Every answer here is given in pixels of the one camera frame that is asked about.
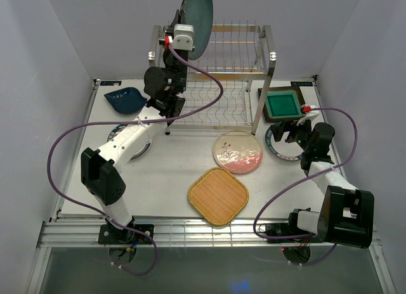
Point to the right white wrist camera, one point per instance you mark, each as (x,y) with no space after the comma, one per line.
(309,113)

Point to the white plate navy lettered rim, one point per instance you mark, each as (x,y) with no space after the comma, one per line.
(281,150)

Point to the green square dish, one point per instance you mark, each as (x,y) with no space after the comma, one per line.
(283,105)

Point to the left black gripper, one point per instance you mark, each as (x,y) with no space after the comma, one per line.
(167,30)

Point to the stainless steel two-tier dish rack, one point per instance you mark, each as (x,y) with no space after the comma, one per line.
(238,55)

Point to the dark blue leaf-shaped dish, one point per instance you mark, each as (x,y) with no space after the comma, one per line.
(126,101)

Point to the square bamboo-pattern tray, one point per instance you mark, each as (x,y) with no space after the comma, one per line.
(218,196)

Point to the aluminium front rail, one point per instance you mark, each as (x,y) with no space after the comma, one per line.
(167,233)

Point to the large dark teal round plate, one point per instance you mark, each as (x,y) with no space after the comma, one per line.
(199,14)

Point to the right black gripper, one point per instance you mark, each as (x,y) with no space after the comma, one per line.
(290,125)

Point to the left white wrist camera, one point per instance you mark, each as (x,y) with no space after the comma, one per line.
(182,37)

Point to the pink cream floral round plate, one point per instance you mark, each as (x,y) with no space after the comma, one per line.
(238,152)

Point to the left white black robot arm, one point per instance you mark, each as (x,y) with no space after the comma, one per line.
(100,169)

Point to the dark square plate gold rim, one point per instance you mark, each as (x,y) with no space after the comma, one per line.
(264,112)

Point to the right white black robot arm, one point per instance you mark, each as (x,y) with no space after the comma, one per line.
(347,213)

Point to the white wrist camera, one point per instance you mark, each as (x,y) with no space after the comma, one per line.
(309,113)
(182,37)

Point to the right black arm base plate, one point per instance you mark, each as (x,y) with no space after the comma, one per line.
(278,229)

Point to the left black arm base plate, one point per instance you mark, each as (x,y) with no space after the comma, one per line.
(110,235)

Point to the white plate green red rim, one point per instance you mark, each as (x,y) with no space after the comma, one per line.
(142,151)

